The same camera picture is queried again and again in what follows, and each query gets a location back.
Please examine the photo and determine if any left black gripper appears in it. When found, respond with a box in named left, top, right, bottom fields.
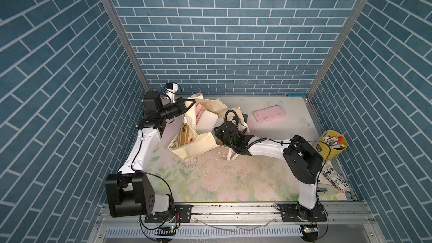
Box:
left=157, top=98, right=195, bottom=121

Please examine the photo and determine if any cream canvas tote bag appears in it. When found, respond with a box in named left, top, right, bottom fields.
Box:
left=167, top=93, right=230, bottom=162

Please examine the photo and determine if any pink pencil case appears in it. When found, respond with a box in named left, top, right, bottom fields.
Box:
left=253, top=105, right=286, bottom=123

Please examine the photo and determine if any dark green pencil case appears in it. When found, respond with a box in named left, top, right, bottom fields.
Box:
left=242, top=113, right=248, bottom=123

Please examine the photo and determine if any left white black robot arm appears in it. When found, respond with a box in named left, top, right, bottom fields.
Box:
left=105, top=92, right=195, bottom=222

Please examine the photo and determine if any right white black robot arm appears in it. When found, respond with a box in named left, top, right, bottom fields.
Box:
left=214, top=121, right=324, bottom=221

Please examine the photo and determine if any white pencil case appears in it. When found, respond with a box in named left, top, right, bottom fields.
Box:
left=196, top=110, right=218, bottom=135

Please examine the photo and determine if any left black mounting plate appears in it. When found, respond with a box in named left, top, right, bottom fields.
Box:
left=144, top=204, right=192, bottom=224

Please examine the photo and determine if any black mounting plate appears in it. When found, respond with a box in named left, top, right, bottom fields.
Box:
left=144, top=204, right=192, bottom=224
left=276, top=202, right=328, bottom=222

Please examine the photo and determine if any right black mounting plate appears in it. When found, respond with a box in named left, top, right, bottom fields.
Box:
left=276, top=202, right=328, bottom=222

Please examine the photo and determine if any yellow pen holder cup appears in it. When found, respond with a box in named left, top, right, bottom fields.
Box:
left=314, top=130, right=348, bottom=160

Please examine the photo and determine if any white printed packet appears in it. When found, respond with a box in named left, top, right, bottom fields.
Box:
left=322, top=164, right=351, bottom=193

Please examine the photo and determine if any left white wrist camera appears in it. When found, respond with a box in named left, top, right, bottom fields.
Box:
left=163, top=82, right=182, bottom=103

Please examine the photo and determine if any aluminium front rail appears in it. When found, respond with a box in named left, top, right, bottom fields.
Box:
left=89, top=202, right=385, bottom=243

